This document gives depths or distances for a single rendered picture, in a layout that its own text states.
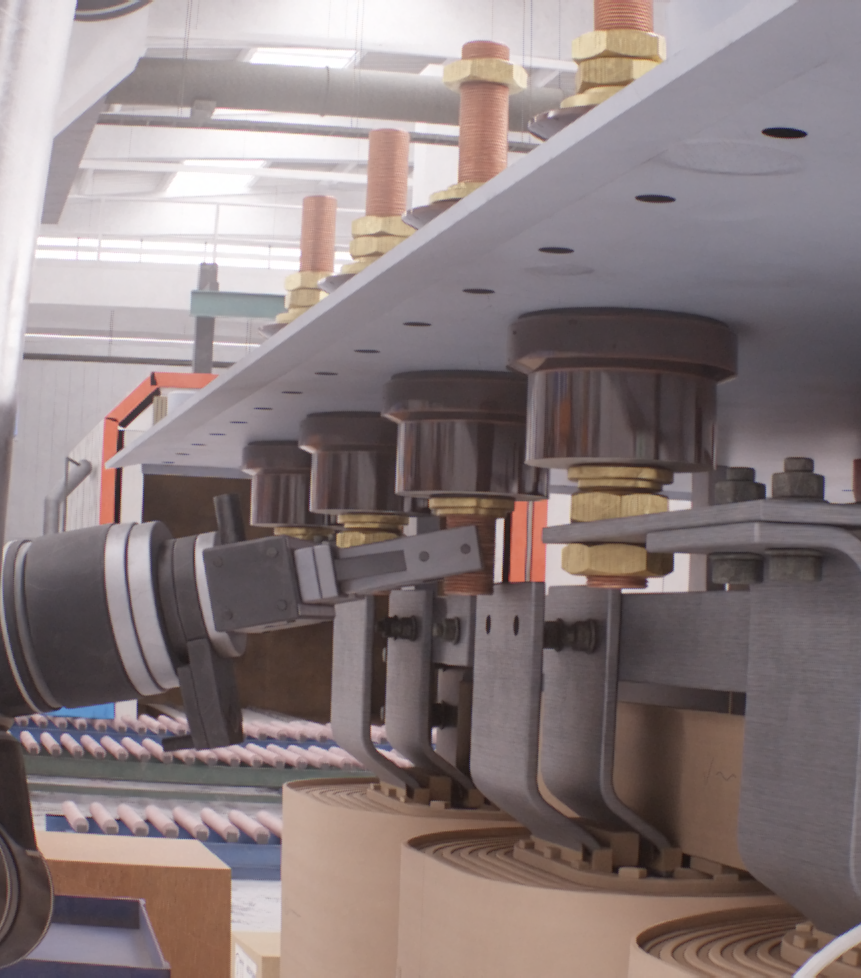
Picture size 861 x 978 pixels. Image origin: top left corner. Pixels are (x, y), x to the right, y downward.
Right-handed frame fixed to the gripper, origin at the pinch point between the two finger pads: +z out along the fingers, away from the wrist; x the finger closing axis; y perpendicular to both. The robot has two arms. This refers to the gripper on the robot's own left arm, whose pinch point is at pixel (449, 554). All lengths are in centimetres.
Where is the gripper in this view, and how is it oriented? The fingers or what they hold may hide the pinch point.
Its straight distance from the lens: 124.7
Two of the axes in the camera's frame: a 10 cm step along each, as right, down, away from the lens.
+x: 1.1, 0.6, 9.9
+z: 9.8, -1.8, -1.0
